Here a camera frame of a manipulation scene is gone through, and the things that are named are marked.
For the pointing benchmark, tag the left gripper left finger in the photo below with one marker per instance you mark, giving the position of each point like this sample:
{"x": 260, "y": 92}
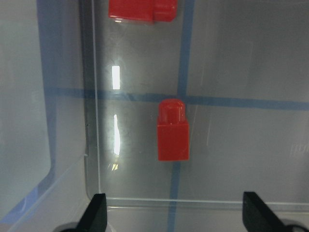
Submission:
{"x": 94, "y": 218}

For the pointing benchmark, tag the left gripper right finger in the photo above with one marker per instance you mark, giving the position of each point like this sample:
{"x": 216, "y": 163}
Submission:
{"x": 257, "y": 216}

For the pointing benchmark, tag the red block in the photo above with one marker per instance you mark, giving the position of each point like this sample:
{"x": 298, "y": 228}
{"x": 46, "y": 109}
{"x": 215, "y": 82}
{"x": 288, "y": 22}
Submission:
{"x": 172, "y": 131}
{"x": 143, "y": 10}

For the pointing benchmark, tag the clear plastic storage box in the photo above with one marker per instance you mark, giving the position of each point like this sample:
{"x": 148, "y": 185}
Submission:
{"x": 79, "y": 97}

